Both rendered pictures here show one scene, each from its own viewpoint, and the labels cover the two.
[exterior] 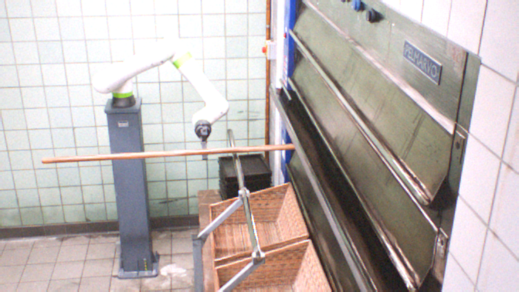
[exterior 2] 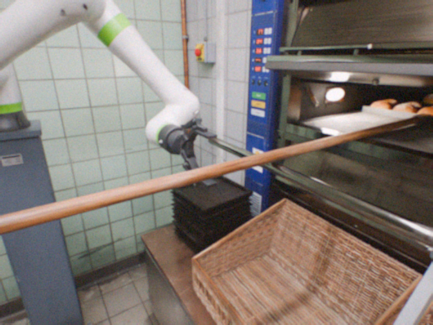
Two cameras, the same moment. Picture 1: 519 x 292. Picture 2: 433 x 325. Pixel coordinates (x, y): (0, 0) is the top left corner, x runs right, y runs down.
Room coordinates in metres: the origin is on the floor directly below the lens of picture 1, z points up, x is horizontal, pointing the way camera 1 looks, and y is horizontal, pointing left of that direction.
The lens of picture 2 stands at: (2.09, 0.55, 1.44)
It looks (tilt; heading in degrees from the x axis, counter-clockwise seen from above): 21 degrees down; 335
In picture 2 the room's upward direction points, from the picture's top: straight up
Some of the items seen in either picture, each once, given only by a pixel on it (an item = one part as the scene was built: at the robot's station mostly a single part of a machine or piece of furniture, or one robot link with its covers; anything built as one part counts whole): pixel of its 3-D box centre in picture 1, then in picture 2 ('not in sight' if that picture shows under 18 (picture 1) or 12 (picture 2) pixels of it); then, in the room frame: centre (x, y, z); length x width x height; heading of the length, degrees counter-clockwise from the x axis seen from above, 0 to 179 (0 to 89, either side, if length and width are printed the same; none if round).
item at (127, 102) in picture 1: (123, 96); (5, 116); (3.35, 0.82, 1.23); 0.26 x 0.15 x 0.06; 6
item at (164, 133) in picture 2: (203, 128); (175, 139); (2.94, 0.30, 1.19); 0.12 x 0.06 x 0.09; 97
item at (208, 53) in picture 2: (271, 49); (205, 52); (3.59, -0.08, 1.46); 0.10 x 0.07 x 0.10; 8
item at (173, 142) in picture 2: (203, 134); (183, 145); (2.87, 0.30, 1.19); 0.09 x 0.07 x 0.08; 7
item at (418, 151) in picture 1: (345, 66); not in sight; (2.11, -0.33, 1.80); 1.79 x 0.11 x 0.19; 8
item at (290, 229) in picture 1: (255, 230); (289, 282); (2.65, 0.01, 0.72); 0.56 x 0.49 x 0.28; 7
